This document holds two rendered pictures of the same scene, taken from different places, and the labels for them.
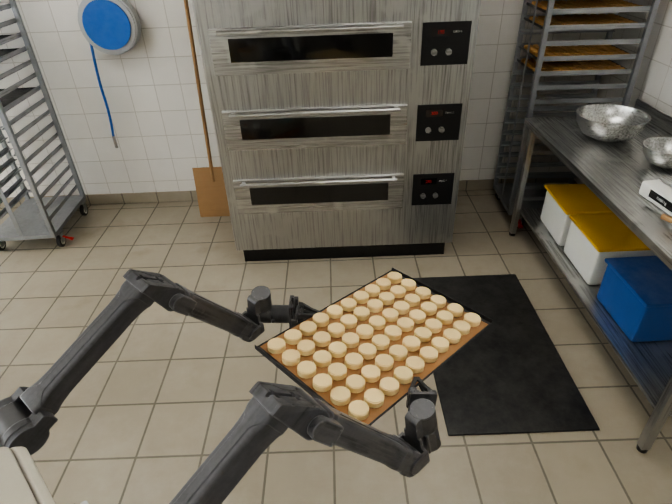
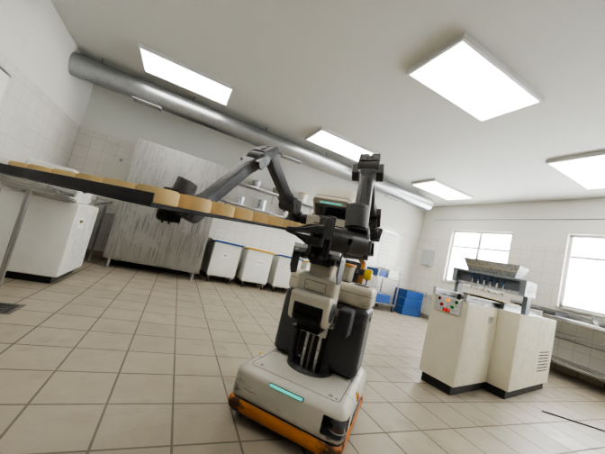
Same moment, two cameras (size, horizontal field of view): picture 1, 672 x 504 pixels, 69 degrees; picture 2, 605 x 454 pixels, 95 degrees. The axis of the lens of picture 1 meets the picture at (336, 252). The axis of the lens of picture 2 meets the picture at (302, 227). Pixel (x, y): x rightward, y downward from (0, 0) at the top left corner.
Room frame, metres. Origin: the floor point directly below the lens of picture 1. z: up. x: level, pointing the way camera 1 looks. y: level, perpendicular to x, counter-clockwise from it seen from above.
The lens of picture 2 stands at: (1.72, -0.17, 0.94)
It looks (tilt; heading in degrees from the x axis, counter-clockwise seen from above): 5 degrees up; 156
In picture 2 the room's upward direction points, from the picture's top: 14 degrees clockwise
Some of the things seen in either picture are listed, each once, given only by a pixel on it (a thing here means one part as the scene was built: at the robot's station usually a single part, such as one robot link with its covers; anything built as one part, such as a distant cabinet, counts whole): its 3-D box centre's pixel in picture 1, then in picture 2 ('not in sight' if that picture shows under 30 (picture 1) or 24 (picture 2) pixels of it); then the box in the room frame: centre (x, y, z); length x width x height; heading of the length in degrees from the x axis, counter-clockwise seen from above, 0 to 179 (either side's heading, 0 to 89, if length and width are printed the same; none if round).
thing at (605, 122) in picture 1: (609, 126); not in sight; (2.72, -1.62, 0.95); 0.39 x 0.39 x 0.14
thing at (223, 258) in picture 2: not in sight; (221, 260); (-3.81, 0.75, 0.39); 0.64 x 0.54 x 0.77; 2
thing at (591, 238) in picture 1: (617, 248); not in sight; (2.32, -1.64, 0.36); 0.46 x 0.38 x 0.26; 90
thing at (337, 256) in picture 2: not in sight; (319, 258); (0.43, 0.53, 0.93); 0.28 x 0.16 x 0.22; 43
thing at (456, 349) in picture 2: not in sight; (459, 339); (-0.17, 2.63, 0.45); 0.70 x 0.34 x 0.90; 101
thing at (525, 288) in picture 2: not in sight; (490, 289); (-0.26, 3.13, 1.01); 0.72 x 0.33 x 0.34; 11
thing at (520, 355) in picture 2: not in sight; (497, 342); (-0.35, 3.60, 0.42); 1.28 x 0.72 x 0.84; 101
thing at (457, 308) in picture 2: not in sight; (447, 304); (-0.10, 2.28, 0.77); 0.24 x 0.04 x 0.14; 11
